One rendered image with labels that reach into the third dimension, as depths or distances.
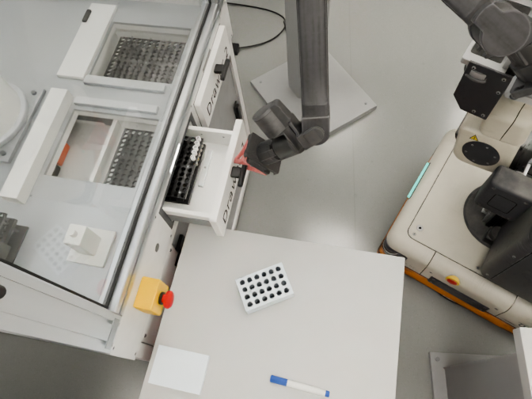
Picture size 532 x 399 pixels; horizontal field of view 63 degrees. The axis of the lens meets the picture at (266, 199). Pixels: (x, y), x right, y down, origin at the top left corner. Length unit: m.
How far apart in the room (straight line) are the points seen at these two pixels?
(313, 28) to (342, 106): 1.42
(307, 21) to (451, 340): 1.44
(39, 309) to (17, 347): 1.48
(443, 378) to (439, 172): 0.79
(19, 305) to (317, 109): 0.62
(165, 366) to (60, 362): 1.04
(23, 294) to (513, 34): 0.87
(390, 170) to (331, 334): 1.19
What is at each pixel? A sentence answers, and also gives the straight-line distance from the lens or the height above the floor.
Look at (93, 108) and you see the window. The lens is 0.79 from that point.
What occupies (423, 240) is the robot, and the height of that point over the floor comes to 0.28.
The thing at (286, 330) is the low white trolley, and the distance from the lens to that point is 1.10.
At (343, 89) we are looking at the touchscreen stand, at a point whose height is 0.04.
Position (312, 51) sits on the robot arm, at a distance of 0.87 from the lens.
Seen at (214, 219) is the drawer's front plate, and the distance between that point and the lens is 1.01.
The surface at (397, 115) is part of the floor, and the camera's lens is 2.31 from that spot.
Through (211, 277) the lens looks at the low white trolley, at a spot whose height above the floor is 0.76.
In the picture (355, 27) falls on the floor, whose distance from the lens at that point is 2.67.
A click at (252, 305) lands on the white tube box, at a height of 0.80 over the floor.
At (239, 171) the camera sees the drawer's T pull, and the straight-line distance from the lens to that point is 1.07.
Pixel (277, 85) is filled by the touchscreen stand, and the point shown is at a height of 0.04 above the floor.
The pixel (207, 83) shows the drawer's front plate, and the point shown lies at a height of 0.93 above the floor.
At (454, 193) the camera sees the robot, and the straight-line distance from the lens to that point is 1.83.
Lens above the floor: 1.85
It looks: 65 degrees down
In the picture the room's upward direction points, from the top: 11 degrees counter-clockwise
